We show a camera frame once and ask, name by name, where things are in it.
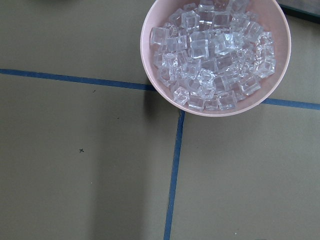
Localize clear plastic ice cubes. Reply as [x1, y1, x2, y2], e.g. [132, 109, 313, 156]
[150, 0, 276, 111]

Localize pink bowl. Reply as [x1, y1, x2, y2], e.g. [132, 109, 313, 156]
[140, 0, 291, 118]

